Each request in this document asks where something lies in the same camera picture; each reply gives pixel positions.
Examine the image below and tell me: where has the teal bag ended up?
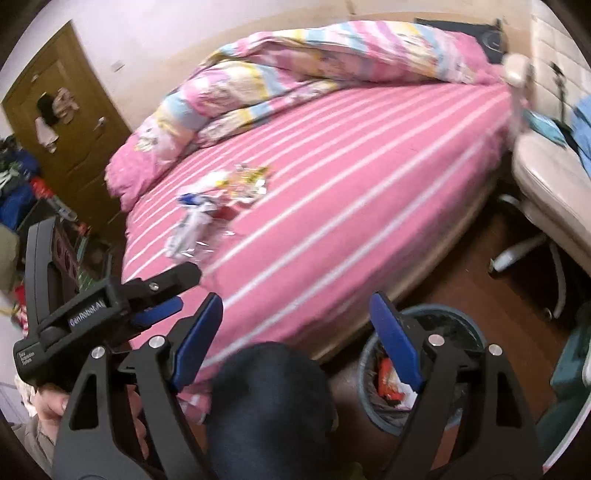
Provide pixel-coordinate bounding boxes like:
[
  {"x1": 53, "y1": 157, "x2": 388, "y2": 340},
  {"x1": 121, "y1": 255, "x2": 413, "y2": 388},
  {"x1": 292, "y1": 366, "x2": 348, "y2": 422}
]
[{"x1": 538, "y1": 318, "x2": 587, "y2": 457}]

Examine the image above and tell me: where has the green patterned box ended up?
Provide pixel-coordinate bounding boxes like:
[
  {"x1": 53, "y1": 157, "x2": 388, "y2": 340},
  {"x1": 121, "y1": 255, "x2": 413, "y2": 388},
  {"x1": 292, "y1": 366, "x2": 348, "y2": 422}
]
[{"x1": 76, "y1": 258, "x2": 109, "y2": 296}]

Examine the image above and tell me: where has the pale hanging cloth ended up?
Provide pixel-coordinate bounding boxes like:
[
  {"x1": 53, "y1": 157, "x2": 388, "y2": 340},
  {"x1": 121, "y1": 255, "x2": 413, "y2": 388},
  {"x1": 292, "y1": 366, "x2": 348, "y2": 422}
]
[{"x1": 53, "y1": 88, "x2": 80, "y2": 123}]

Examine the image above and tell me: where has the red wrapper in bin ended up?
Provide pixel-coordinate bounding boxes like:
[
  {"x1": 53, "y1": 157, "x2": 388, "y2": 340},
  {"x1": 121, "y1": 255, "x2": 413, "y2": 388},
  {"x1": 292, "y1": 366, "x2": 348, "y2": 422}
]
[{"x1": 376, "y1": 357, "x2": 416, "y2": 409}]

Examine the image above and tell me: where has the white office chair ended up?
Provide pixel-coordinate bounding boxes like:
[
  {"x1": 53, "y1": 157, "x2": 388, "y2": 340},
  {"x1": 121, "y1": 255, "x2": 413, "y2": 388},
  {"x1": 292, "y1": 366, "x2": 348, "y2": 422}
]
[{"x1": 489, "y1": 53, "x2": 591, "y2": 324}]

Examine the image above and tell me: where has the black hanging cloth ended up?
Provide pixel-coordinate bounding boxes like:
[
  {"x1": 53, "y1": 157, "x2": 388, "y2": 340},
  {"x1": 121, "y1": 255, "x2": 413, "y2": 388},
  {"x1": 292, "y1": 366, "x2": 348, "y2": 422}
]
[{"x1": 36, "y1": 92, "x2": 63, "y2": 125}]

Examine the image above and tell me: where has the pink striped bed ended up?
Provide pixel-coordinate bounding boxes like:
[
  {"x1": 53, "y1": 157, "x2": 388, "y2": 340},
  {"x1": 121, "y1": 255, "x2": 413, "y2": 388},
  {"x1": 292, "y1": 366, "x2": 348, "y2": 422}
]
[{"x1": 105, "y1": 83, "x2": 525, "y2": 425}]

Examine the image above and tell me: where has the pastel printed quilt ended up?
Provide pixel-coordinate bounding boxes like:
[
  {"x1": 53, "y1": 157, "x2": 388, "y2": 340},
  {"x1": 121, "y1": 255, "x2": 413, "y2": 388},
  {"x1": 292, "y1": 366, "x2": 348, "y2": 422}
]
[{"x1": 105, "y1": 19, "x2": 504, "y2": 213}]

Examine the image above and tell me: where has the clear plastic wrapper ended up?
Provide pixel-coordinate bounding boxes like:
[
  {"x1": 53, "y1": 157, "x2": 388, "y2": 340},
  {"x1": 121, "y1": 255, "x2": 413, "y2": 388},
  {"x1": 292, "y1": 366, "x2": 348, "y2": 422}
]
[{"x1": 185, "y1": 231, "x2": 236, "y2": 259}]

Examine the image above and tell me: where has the black headboard item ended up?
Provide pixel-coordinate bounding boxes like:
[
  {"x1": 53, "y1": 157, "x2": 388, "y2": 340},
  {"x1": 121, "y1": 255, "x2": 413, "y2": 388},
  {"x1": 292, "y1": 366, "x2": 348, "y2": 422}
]
[{"x1": 413, "y1": 17, "x2": 506, "y2": 65}]

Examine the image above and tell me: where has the person's left hand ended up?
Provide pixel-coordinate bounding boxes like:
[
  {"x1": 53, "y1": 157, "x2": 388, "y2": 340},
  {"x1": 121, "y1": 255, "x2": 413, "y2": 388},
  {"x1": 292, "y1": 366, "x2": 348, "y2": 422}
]
[{"x1": 33, "y1": 385, "x2": 75, "y2": 423}]

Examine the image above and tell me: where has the pile of clothes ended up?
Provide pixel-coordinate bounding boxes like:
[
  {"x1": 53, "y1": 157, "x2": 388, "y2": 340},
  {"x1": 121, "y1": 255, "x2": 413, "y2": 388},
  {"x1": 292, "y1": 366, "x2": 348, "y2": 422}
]
[{"x1": 0, "y1": 136, "x2": 42, "y2": 232}]

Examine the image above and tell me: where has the brown wooden door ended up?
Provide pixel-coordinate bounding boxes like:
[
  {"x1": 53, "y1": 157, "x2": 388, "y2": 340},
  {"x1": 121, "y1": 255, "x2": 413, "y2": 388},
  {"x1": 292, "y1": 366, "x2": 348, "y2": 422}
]
[{"x1": 2, "y1": 21, "x2": 134, "y2": 241}]

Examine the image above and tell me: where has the blue white wrapper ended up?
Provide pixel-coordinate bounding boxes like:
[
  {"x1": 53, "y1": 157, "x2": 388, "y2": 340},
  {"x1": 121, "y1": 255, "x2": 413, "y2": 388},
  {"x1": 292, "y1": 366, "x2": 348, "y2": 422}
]
[{"x1": 164, "y1": 194, "x2": 218, "y2": 259}]

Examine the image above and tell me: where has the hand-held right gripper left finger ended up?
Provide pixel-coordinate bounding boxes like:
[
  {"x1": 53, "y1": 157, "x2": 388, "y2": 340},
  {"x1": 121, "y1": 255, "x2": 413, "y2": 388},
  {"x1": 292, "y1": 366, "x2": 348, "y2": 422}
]
[{"x1": 52, "y1": 292, "x2": 223, "y2": 480}]

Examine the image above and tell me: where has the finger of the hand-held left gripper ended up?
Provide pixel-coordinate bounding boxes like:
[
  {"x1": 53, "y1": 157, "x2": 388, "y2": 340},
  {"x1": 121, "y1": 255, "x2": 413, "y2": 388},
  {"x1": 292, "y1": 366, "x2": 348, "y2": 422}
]
[
  {"x1": 130, "y1": 296, "x2": 184, "y2": 329},
  {"x1": 121, "y1": 262, "x2": 204, "y2": 311}
]

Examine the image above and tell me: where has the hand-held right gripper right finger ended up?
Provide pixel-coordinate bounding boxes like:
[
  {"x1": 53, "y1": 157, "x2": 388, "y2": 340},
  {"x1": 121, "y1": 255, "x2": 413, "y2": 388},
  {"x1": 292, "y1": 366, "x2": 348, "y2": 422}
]
[{"x1": 368, "y1": 292, "x2": 544, "y2": 480}]

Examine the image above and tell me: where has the person's dark-haired head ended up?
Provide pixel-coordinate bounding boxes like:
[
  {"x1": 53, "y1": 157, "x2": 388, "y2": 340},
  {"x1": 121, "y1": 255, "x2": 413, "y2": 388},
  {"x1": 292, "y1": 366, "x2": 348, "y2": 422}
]
[{"x1": 205, "y1": 342, "x2": 340, "y2": 480}]

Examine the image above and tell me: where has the red white plastic bag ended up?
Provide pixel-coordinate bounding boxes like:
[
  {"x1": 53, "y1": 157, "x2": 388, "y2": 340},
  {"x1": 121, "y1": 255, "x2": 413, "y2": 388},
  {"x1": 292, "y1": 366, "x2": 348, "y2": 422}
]
[{"x1": 9, "y1": 284, "x2": 33, "y2": 333}]

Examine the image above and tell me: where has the dark cardboard box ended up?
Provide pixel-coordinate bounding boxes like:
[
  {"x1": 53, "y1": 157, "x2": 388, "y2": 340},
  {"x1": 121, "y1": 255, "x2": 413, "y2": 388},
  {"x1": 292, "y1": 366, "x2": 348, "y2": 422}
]
[{"x1": 51, "y1": 217, "x2": 93, "y2": 296}]

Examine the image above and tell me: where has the yellow clear plastic snack bag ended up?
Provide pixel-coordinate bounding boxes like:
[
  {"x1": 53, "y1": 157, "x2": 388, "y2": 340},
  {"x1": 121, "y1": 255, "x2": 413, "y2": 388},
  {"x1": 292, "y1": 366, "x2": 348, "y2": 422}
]
[{"x1": 231, "y1": 164, "x2": 273, "y2": 197}]

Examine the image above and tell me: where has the teal cloth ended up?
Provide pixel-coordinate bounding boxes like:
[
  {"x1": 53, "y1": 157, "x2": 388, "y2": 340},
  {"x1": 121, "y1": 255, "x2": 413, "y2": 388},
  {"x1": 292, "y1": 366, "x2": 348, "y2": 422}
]
[{"x1": 526, "y1": 111, "x2": 568, "y2": 148}]

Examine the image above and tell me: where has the round dark trash bin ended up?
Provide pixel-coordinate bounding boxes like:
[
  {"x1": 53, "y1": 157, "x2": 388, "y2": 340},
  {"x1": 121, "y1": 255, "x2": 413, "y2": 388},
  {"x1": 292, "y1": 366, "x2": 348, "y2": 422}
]
[{"x1": 358, "y1": 304, "x2": 490, "y2": 437}]

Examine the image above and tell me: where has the blue cloth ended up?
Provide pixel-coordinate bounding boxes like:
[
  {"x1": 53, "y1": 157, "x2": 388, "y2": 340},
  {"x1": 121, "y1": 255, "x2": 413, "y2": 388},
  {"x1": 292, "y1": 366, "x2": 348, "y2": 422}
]
[{"x1": 570, "y1": 97, "x2": 591, "y2": 181}]

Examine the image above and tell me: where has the red white toy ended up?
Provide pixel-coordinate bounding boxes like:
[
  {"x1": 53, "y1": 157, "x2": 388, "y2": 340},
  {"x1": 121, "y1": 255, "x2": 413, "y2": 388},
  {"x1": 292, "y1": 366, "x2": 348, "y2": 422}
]
[{"x1": 32, "y1": 178, "x2": 77, "y2": 222}]

